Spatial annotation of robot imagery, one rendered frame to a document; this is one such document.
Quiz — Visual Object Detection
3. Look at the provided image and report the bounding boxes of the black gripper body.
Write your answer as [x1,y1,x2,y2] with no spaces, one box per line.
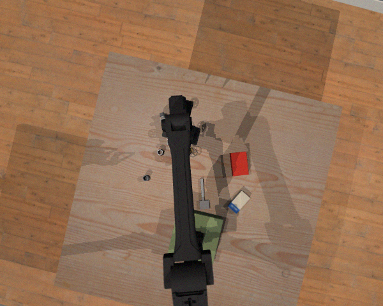
[190,126,199,145]

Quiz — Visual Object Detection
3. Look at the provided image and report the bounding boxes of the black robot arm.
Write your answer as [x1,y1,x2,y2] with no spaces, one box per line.
[161,95,214,306]

